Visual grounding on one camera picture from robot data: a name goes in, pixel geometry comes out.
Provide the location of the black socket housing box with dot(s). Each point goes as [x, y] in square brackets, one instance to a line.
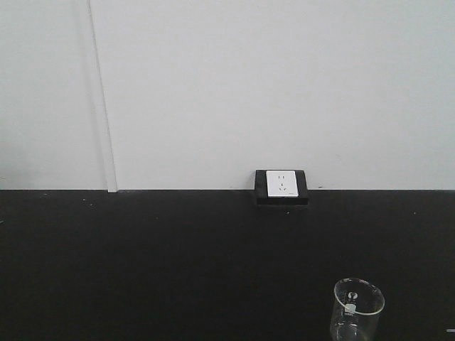
[260, 189]

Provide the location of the clear glass beaker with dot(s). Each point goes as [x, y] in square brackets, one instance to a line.
[356, 310]

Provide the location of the white wall power socket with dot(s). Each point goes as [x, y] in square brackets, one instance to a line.
[281, 183]

